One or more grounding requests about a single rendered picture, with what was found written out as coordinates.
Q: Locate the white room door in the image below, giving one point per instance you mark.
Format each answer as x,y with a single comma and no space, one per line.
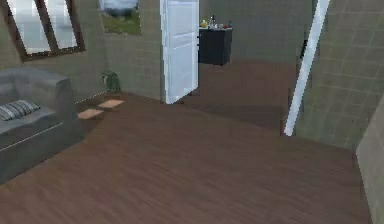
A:
180,50

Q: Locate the black cabinet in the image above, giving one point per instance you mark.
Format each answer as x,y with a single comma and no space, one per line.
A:
215,46

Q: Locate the green house plant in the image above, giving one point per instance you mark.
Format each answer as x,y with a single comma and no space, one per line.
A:
111,81

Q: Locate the yellow round object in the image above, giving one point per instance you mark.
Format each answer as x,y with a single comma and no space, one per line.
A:
204,23

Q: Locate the dark bottle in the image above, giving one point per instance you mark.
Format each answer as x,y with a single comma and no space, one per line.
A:
212,20

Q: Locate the framed landscape picture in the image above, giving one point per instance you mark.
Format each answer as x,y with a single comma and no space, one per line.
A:
120,16

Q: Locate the white door seen edge-on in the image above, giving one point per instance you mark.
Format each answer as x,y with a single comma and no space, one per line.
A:
306,66

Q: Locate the grey sofa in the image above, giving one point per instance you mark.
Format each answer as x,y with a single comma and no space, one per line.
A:
30,133

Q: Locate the brown framed window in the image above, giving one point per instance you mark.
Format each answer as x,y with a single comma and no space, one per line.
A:
46,26

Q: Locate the striped grey pillow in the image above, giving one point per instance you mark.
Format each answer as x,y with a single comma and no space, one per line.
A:
15,109

